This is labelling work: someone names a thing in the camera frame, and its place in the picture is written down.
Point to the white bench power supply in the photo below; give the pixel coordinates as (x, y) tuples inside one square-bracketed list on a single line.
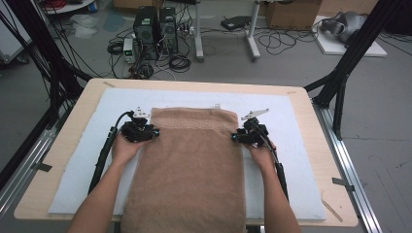
[(129, 50)]

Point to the black computer tower with fan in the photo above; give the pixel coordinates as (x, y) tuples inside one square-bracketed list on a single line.
[(168, 29)]

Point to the person's left hand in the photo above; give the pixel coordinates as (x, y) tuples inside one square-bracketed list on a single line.
[(124, 150)]

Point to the clear plastic bag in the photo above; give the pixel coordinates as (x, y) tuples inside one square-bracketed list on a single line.
[(84, 26)]

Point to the flat black box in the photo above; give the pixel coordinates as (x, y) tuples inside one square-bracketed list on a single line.
[(236, 22)]

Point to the thin wooden stick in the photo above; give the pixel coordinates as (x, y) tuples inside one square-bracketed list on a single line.
[(332, 210)]

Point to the brown terry towel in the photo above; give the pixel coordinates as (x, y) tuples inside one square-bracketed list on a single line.
[(188, 168)]

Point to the grey tape strip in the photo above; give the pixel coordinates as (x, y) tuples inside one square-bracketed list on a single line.
[(42, 167), (343, 183)]

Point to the white foam mat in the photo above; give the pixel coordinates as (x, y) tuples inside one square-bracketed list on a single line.
[(275, 129)]

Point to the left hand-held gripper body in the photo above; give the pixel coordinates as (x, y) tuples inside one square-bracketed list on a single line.
[(137, 131)]

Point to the white metal desk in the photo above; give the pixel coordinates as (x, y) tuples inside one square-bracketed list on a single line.
[(199, 32)]

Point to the person's right hand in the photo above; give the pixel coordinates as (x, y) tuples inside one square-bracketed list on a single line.
[(264, 157)]

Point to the brown cardboard box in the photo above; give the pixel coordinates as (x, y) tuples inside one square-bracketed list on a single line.
[(291, 14)]

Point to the black metal stand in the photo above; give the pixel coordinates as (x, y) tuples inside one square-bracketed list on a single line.
[(362, 42), (42, 42)]

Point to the round white table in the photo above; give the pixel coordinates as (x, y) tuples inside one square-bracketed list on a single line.
[(71, 6)]

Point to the aluminium rail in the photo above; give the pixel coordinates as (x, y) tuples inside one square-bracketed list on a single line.
[(343, 161), (45, 137)]

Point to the grey headset device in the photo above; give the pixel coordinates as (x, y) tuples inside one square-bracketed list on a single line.
[(346, 24)]

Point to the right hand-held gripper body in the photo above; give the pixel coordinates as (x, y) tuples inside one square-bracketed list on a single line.
[(254, 134)]

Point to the white floor board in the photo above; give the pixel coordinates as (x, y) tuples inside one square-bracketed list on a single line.
[(333, 48)]

